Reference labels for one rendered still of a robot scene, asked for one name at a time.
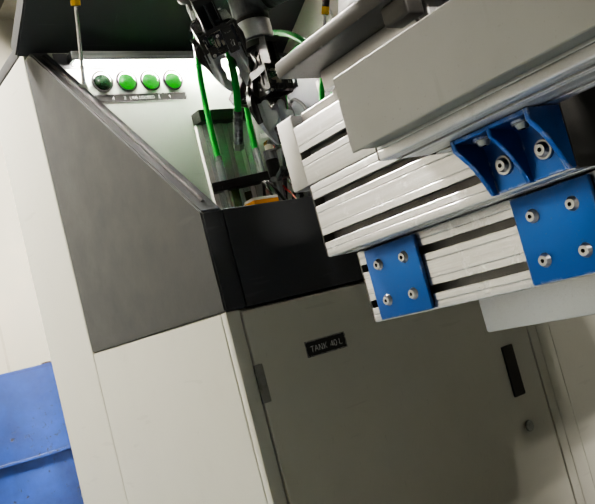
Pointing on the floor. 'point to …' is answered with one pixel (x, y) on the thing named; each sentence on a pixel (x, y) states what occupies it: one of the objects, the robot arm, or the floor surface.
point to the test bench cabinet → (212, 416)
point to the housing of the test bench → (56, 286)
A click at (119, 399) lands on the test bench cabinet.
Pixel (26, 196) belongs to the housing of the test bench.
